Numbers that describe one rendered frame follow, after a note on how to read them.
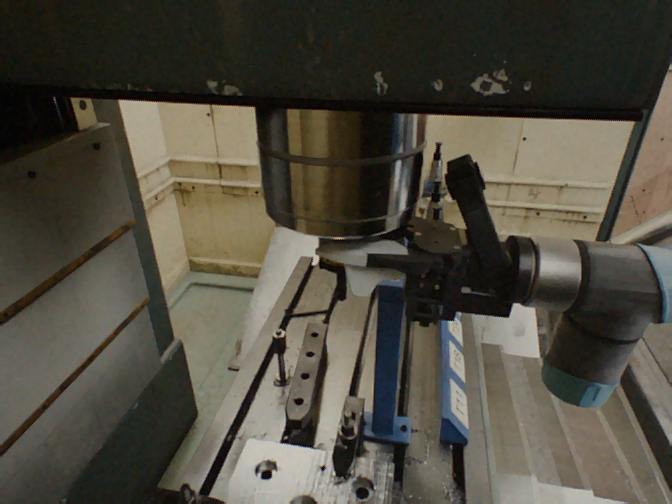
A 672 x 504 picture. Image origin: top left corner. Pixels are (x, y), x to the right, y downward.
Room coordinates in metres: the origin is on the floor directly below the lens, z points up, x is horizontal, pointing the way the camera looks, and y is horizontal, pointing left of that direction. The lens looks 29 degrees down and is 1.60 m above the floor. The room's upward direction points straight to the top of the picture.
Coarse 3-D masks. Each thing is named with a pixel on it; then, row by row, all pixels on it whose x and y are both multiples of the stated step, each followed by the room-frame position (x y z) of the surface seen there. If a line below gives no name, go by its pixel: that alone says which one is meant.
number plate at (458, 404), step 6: (450, 378) 0.63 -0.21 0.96; (450, 384) 0.61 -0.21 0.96; (450, 390) 0.60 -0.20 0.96; (456, 390) 0.61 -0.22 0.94; (450, 396) 0.59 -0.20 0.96; (456, 396) 0.60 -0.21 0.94; (462, 396) 0.61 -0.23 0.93; (450, 402) 0.57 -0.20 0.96; (456, 402) 0.58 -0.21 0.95; (462, 402) 0.60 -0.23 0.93; (450, 408) 0.56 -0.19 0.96; (456, 408) 0.57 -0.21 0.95; (462, 408) 0.58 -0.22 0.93; (456, 414) 0.55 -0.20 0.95; (462, 414) 0.57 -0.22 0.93; (462, 420) 0.55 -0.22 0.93
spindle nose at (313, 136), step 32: (256, 128) 0.39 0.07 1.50; (288, 128) 0.35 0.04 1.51; (320, 128) 0.34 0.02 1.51; (352, 128) 0.34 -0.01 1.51; (384, 128) 0.35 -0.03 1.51; (416, 128) 0.37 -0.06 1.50; (288, 160) 0.35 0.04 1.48; (320, 160) 0.34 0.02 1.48; (352, 160) 0.34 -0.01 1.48; (384, 160) 0.35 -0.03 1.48; (416, 160) 0.37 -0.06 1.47; (288, 192) 0.35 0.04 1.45; (320, 192) 0.34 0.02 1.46; (352, 192) 0.34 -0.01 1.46; (384, 192) 0.35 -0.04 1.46; (416, 192) 0.38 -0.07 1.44; (288, 224) 0.36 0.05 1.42; (320, 224) 0.34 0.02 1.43; (352, 224) 0.34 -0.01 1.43; (384, 224) 0.35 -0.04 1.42
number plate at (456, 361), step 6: (450, 342) 0.73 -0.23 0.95; (450, 348) 0.71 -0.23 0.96; (450, 354) 0.70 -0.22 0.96; (456, 354) 0.71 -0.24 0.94; (450, 360) 0.68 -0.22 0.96; (456, 360) 0.70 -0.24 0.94; (462, 360) 0.72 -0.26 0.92; (450, 366) 0.66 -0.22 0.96; (456, 366) 0.68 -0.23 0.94; (462, 366) 0.70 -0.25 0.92; (456, 372) 0.66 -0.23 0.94; (462, 372) 0.68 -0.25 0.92; (462, 378) 0.66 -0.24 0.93
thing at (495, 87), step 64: (0, 0) 0.33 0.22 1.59; (64, 0) 0.33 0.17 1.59; (128, 0) 0.32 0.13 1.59; (192, 0) 0.31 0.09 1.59; (256, 0) 0.30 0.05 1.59; (320, 0) 0.30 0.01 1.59; (384, 0) 0.29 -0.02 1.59; (448, 0) 0.28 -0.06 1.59; (512, 0) 0.28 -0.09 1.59; (576, 0) 0.27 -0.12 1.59; (640, 0) 0.26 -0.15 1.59; (0, 64) 0.34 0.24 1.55; (64, 64) 0.33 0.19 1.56; (128, 64) 0.32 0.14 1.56; (192, 64) 0.31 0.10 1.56; (256, 64) 0.30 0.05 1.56; (320, 64) 0.30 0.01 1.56; (384, 64) 0.29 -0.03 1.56; (448, 64) 0.28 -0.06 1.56; (512, 64) 0.27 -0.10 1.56; (576, 64) 0.27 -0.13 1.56; (640, 64) 0.26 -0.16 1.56
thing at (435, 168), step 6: (432, 162) 0.92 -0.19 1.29; (438, 162) 0.92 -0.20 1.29; (432, 168) 0.92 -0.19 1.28; (438, 168) 0.91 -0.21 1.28; (426, 174) 0.93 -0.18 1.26; (432, 174) 0.91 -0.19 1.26; (438, 174) 0.91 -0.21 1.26; (426, 180) 0.92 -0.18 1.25; (432, 180) 0.91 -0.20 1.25; (426, 186) 0.92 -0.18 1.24; (432, 186) 0.91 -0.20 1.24
